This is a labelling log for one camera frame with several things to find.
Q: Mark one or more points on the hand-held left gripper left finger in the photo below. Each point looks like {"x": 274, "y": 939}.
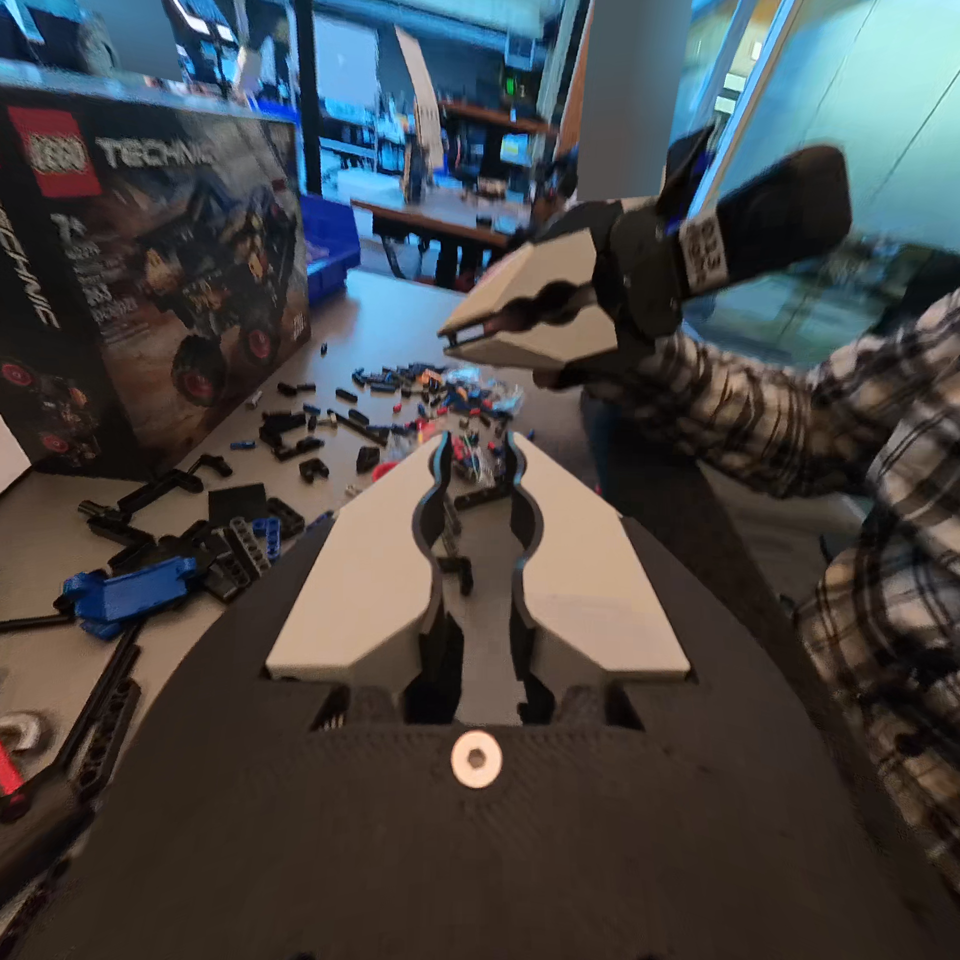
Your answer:
{"x": 360, "y": 600}

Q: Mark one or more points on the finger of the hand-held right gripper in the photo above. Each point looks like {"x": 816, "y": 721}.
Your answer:
{"x": 562, "y": 337}
{"x": 540, "y": 262}

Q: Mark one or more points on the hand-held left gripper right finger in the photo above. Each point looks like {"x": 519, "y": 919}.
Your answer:
{"x": 600, "y": 600}

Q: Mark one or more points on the person's right forearm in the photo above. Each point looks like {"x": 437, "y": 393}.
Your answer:
{"x": 750, "y": 405}

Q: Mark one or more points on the grey desk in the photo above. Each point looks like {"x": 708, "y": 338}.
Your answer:
{"x": 390, "y": 315}

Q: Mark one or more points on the clear bag of small pins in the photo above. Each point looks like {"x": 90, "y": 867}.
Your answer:
{"x": 480, "y": 390}

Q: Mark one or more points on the wooden background table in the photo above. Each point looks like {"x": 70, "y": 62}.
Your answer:
{"x": 435, "y": 225}

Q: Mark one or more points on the blue bent short beam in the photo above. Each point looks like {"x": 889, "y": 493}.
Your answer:
{"x": 268, "y": 529}

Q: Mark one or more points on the long grey beam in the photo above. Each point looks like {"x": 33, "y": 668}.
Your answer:
{"x": 244, "y": 547}

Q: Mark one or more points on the black clip piece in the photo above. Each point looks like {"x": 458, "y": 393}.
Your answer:
{"x": 313, "y": 470}

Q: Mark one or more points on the black square panel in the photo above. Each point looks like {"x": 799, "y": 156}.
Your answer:
{"x": 236, "y": 504}

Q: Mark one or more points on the scattered small pins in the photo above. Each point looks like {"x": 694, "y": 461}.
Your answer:
{"x": 390, "y": 375}

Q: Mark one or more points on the blue bin of plastic bags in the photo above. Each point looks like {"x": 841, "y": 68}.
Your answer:
{"x": 330, "y": 240}

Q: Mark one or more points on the black bent beam with pins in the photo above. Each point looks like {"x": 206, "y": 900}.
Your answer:
{"x": 161, "y": 487}

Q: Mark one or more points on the blue folded panel piece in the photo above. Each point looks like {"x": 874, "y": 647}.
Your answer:
{"x": 127, "y": 592}

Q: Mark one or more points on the thin black beam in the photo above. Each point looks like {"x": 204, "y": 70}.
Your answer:
{"x": 105, "y": 712}

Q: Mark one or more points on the black floor pole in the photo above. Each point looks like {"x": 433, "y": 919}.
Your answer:
{"x": 307, "y": 97}

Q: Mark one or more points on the silver curved pipe piece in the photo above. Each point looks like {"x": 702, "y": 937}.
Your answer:
{"x": 22, "y": 731}

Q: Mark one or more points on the monster truck toy box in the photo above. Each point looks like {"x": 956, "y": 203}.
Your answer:
{"x": 150, "y": 262}

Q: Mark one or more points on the red axle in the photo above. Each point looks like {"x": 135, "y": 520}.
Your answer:
{"x": 9, "y": 772}

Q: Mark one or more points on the black studded base plate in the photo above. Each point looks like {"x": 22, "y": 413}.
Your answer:
{"x": 675, "y": 510}

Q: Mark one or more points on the black bent frame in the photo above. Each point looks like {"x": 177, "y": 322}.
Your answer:
{"x": 289, "y": 439}

